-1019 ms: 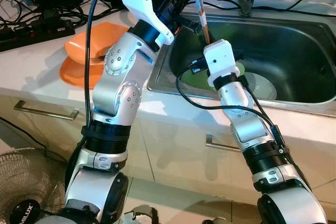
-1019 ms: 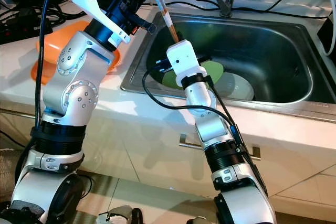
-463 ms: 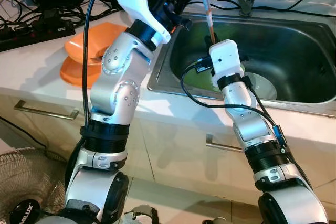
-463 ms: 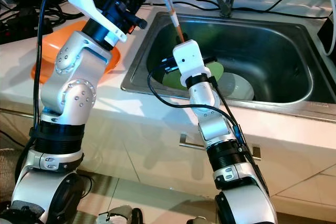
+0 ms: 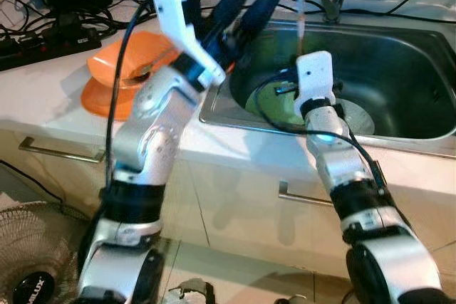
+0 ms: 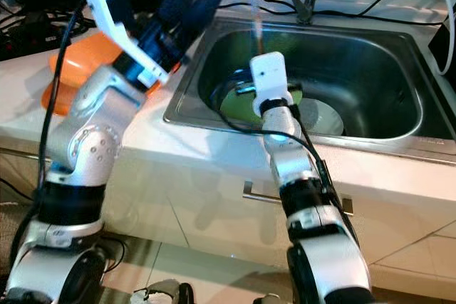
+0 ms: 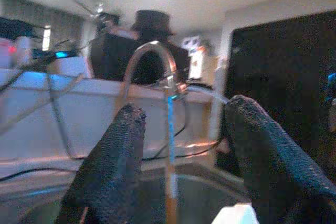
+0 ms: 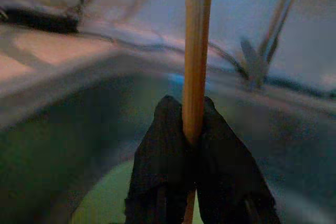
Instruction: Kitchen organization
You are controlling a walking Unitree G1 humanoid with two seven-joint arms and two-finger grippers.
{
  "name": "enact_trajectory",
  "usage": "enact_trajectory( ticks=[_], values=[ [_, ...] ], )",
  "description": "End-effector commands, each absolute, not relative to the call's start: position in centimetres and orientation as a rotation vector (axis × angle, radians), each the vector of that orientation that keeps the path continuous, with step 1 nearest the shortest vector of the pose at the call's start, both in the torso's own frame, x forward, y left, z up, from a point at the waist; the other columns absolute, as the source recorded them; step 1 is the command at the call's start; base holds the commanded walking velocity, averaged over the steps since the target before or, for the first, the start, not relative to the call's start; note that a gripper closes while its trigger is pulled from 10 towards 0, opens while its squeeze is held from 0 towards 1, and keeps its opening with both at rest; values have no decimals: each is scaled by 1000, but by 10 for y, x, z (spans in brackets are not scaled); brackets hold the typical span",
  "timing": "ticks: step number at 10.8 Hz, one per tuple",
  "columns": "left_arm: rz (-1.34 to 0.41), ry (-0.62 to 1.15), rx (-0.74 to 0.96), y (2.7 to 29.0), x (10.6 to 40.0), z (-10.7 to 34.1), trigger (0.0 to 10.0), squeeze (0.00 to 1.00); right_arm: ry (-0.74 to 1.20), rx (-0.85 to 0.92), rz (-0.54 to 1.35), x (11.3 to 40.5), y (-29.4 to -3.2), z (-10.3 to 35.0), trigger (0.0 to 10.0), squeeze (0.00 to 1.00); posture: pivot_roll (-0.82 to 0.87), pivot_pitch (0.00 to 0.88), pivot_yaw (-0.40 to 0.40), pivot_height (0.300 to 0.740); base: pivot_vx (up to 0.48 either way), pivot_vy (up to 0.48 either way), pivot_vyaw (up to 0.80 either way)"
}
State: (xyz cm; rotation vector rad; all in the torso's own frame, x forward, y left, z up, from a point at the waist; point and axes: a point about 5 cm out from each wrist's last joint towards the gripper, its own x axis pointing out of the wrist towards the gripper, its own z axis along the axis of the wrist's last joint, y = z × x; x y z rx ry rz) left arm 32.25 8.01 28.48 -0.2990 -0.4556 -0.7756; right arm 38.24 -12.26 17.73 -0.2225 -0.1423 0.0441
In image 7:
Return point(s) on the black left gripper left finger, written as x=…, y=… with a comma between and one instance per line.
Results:
x=105, y=176

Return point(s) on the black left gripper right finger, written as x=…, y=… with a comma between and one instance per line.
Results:
x=275, y=176

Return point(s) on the stainless steel sink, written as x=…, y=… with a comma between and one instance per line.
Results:
x=199, y=197

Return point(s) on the large black appliance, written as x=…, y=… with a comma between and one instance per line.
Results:
x=283, y=64

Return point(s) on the person wearing black hat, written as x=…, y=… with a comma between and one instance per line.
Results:
x=115, y=56

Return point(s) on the chrome sink faucet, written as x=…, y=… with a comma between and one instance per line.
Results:
x=153, y=45

